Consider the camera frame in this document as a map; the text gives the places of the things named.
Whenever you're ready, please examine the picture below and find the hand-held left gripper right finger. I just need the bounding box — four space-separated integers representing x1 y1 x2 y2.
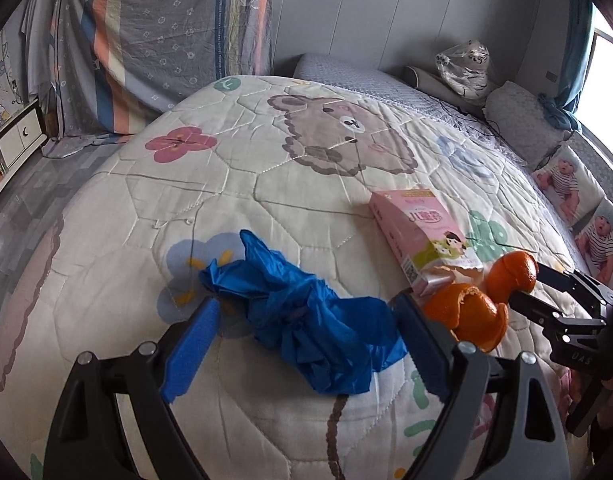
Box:
390 294 572 480

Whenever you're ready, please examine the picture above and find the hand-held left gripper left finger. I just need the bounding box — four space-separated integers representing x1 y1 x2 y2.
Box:
44 296 222 480

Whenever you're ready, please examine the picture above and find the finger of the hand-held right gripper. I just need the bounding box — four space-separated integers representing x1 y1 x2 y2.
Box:
535 260 613 312
507 289 580 334

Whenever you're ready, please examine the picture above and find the orange peel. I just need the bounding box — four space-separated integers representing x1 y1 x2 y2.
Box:
423 250 538 352

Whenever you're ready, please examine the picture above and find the blue plastic bag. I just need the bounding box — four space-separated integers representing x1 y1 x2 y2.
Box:
199 230 409 396

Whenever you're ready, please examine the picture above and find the baby print pillow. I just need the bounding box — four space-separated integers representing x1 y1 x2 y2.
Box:
531 142 607 228
573 197 613 286

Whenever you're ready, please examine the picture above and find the pink carton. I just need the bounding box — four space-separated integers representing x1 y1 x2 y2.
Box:
369 187 484 297

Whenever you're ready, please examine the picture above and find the grey pillow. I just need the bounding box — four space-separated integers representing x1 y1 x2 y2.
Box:
483 80 574 171

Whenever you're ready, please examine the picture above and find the printed cartoon quilt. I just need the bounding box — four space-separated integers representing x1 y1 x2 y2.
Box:
0 75 594 480

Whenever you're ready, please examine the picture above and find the window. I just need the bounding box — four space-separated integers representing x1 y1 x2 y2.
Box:
583 2 613 171

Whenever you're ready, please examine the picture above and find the teal curtain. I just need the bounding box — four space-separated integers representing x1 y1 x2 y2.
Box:
539 0 594 133

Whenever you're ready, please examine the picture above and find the plastic-wrapped plush tiger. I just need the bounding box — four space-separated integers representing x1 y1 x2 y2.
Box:
435 40 494 107

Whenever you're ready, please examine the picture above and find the grey bolster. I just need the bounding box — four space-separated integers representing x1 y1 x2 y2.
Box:
403 64 487 106

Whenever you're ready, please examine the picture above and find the grey quilted bedspread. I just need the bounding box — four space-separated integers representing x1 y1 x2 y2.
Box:
292 52 613 241

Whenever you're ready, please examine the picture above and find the white cabinet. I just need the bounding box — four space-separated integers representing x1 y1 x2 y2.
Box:
0 97 47 211

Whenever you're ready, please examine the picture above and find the striped cloth cover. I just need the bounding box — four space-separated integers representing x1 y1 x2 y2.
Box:
41 0 277 158

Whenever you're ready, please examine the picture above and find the pale hanging cloth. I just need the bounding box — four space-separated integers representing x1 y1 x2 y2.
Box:
19 0 62 141

